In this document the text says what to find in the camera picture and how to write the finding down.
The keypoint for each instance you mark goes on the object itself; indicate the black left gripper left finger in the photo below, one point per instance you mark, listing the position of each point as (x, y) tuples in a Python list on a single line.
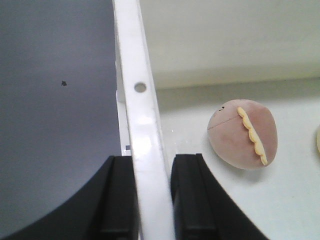
[(105, 208)]

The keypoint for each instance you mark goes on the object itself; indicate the yellow round plush toy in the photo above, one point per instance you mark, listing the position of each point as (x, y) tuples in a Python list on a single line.
[(317, 139)]

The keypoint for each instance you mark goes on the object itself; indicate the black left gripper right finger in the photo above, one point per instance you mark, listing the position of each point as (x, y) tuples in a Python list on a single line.
[(202, 208)]

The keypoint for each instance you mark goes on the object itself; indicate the pink round plush toy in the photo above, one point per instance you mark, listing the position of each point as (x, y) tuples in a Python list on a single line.
[(243, 133)]

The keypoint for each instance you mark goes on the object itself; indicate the white plastic Totelife tote box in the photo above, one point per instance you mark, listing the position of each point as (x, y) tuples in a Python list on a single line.
[(177, 61)]

